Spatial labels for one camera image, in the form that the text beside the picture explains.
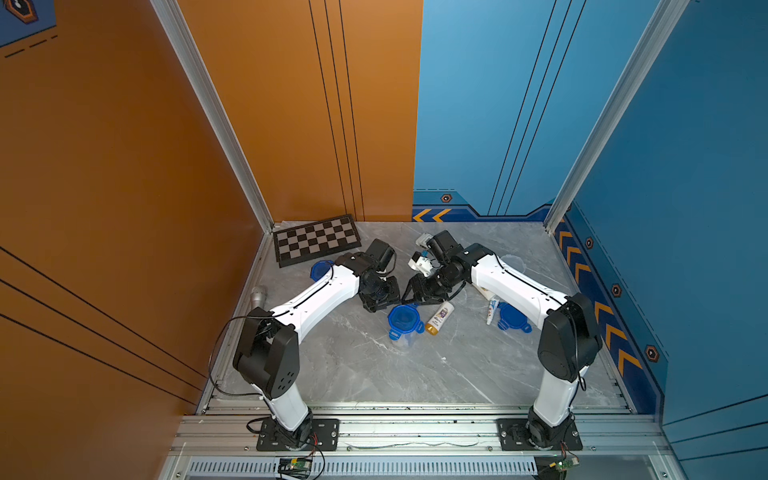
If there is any white lotion bottle horizontal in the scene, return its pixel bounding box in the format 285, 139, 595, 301
425, 301, 455, 336

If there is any aluminium rail frame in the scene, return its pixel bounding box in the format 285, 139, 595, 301
160, 403, 684, 479

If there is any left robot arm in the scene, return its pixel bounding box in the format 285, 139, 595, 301
232, 239, 400, 449

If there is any toothpaste tube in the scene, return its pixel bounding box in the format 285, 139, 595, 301
486, 297, 500, 325

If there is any black white checkerboard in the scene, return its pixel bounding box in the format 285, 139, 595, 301
273, 214, 362, 268

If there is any silver metal cylinder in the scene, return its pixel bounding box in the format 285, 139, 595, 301
250, 285, 267, 308

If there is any green circuit board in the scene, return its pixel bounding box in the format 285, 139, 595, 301
277, 457, 314, 480
533, 457, 580, 480

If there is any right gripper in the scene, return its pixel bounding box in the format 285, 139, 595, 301
402, 264, 461, 304

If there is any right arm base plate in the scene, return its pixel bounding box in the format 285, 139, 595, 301
496, 418, 583, 453

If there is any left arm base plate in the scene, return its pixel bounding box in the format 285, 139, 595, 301
247, 418, 340, 452

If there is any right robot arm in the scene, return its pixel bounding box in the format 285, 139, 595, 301
402, 230, 603, 450

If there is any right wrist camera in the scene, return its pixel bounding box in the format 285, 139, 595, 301
408, 249, 440, 278

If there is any left green circuit board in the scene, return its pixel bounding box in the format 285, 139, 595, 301
277, 457, 314, 480

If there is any right green circuit board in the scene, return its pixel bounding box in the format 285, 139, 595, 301
533, 457, 580, 480

